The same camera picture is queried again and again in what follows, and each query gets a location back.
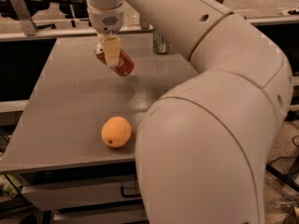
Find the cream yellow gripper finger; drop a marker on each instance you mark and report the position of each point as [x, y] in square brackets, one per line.
[112, 49]

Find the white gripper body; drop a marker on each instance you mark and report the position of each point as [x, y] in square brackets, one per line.
[106, 20]

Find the red Coca-Cola can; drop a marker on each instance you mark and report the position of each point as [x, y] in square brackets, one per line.
[125, 66]

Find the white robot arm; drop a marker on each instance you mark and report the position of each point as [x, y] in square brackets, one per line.
[201, 149]

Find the green soda can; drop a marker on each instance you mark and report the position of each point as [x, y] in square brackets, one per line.
[160, 44]

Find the orange fruit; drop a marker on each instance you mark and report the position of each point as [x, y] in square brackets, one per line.
[116, 132]

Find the grey top drawer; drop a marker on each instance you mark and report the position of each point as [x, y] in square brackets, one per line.
[71, 194]

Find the grey drawer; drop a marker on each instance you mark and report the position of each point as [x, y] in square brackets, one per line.
[71, 194]
[125, 214]

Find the grey lower drawer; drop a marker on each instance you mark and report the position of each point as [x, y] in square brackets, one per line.
[125, 214]

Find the green packet on floor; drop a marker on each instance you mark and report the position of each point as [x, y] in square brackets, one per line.
[10, 186]

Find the black stand leg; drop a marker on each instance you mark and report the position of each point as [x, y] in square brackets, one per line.
[283, 178]

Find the middle metal bracket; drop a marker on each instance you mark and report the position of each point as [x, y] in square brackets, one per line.
[144, 24]

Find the left metal bracket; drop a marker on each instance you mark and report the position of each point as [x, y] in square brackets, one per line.
[23, 14]

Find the black drawer handle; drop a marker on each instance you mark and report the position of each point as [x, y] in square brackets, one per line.
[129, 193]

